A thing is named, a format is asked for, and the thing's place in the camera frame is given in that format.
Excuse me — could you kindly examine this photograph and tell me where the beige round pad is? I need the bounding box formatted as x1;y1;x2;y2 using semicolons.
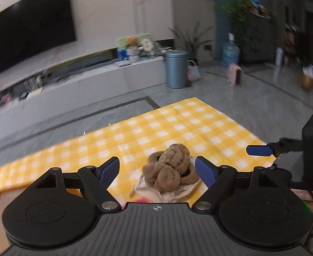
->
129;175;201;203

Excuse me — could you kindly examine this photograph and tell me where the trailing pothos plant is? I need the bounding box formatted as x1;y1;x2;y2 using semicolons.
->
221;0;254;54

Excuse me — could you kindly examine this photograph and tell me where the gold waste basket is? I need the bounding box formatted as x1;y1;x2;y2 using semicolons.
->
301;65;313;91

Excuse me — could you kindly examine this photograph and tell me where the brown plush scrunchie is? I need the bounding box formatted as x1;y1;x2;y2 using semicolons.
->
143;143;199;192

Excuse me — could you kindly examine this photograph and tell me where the green illustrated poster board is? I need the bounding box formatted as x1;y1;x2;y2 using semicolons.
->
117;33;154;60

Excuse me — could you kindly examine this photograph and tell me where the red Wonderlab box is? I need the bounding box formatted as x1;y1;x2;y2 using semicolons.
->
135;198;150;203

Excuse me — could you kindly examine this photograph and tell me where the white marble tv console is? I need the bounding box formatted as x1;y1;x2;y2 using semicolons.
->
0;55;168;147

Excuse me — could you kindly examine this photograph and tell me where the pastel woven basket bag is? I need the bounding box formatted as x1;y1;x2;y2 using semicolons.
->
187;60;201;81

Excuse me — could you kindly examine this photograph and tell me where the teddy bear figurine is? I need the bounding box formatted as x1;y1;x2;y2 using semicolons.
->
126;36;139;49

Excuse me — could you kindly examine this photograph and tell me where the dark cabinet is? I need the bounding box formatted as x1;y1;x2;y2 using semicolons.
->
240;15;277;65

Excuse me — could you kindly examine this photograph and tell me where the black wall television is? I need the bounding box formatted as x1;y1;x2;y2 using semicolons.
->
0;0;77;73

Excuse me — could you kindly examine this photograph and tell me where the yellow checkered tablecloth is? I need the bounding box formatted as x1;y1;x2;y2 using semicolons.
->
0;98;274;204

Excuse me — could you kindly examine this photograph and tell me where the blue metal trash can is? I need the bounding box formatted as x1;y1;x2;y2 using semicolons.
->
164;50;188;89

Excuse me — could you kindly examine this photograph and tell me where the snake plant in pot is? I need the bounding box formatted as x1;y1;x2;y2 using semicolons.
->
167;21;213;63

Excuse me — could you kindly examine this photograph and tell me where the pink space heater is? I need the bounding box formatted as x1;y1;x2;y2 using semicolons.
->
228;64;242;86

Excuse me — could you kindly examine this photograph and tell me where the blue water jug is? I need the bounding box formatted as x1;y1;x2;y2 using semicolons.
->
222;33;240;67

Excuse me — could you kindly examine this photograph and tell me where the round paper fan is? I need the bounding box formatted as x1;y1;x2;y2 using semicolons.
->
140;38;154;52

